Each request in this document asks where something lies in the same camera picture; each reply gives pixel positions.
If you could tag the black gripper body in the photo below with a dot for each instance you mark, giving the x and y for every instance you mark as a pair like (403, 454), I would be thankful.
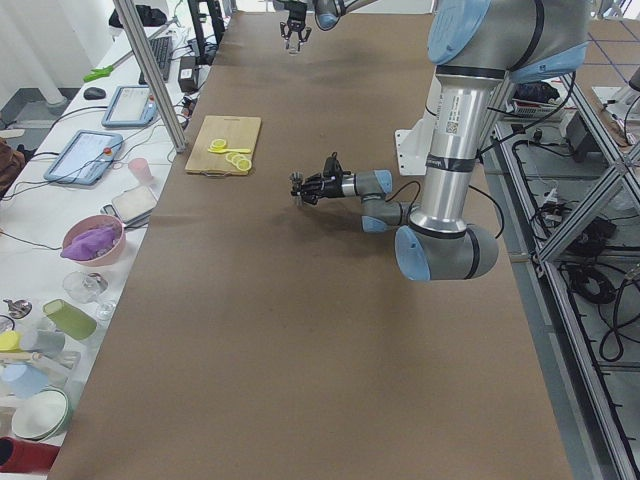
(296, 21)
(332, 188)

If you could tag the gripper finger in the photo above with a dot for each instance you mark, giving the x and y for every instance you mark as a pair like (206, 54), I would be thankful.
(304, 33)
(314, 181)
(286, 33)
(309, 198)

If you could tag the steel jigger measuring cup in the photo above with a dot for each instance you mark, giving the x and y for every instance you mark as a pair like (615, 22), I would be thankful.
(297, 182)

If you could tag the clear glass pitcher cup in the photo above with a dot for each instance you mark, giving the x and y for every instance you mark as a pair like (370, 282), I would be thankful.
(293, 46)

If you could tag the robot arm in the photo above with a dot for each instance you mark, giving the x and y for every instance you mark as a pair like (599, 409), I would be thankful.
(474, 45)
(327, 14)

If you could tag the pink plastic cup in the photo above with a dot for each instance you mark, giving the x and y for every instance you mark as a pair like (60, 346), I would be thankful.
(140, 169)

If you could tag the green plastic cup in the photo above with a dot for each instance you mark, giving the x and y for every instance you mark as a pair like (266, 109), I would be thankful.
(70, 319)

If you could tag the grey plastic cup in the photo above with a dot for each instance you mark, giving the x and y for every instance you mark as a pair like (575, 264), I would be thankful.
(50, 343)

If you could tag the yellow plastic cup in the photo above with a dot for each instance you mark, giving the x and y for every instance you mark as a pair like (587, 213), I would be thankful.
(10, 341)

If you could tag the light blue plastic cup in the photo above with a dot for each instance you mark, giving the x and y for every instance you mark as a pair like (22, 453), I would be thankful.
(24, 380)

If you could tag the red cup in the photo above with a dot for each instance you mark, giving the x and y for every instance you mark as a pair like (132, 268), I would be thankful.
(20, 456)

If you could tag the lemon slice middle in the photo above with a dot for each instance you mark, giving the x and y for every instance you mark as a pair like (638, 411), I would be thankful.
(236, 159)

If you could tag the bamboo cutting board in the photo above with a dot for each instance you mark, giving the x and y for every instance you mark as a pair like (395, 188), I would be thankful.
(238, 131)

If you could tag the lemon slice pair top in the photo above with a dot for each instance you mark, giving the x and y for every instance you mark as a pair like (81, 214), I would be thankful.
(218, 144)

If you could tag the yellow plastic knife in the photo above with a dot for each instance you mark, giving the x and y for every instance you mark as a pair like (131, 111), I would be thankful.
(230, 150)

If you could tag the black power adapter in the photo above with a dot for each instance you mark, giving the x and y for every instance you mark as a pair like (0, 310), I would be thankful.
(188, 77)

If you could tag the black keyboard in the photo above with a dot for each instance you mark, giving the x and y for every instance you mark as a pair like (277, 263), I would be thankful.
(162, 48)

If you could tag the far teach pendant tablet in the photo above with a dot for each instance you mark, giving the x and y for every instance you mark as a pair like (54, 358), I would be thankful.
(130, 106)

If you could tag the teach pendant tablet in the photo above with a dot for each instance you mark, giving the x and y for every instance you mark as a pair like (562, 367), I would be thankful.
(85, 159)
(130, 106)

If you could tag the kitchen scale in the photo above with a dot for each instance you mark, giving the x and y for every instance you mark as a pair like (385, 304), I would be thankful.
(132, 205)

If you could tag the black computer mouse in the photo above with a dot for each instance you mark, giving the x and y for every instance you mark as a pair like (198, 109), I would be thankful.
(94, 93)

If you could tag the pink bowl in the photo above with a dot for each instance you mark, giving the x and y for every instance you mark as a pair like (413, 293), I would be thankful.
(97, 221)

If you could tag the purple cloth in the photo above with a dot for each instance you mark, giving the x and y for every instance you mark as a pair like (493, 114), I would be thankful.
(90, 244)

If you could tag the near teach pendant tablet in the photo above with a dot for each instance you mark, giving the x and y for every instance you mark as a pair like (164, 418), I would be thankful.
(85, 159)

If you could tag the wine glass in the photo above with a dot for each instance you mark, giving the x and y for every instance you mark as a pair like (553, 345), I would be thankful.
(88, 288)

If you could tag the black box on floor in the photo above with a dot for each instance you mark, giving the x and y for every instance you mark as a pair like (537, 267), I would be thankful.
(582, 143)

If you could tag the wooden rolling pin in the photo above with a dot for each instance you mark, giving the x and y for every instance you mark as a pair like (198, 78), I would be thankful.
(24, 357)

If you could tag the white green bowl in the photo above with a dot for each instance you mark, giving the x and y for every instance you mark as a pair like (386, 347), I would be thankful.
(42, 416)

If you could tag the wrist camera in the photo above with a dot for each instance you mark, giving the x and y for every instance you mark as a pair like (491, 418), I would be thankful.
(332, 167)

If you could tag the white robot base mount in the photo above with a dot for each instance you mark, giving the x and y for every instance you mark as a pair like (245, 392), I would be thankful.
(413, 146)

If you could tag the aluminium frame post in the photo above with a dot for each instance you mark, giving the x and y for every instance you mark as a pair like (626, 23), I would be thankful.
(140, 45)

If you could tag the green handled tool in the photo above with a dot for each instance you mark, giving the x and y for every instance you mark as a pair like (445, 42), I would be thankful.
(103, 72)

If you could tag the aluminium frame rail structure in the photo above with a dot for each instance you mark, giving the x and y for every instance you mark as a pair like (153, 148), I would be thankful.
(572, 230)

